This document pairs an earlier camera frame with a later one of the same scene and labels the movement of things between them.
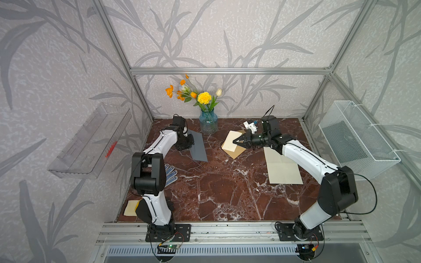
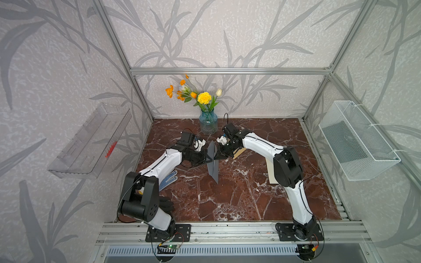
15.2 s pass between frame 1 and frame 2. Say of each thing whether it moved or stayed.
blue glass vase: stayed
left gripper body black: moved
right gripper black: moved
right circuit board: stayed
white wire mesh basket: stayed
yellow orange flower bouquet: stayed
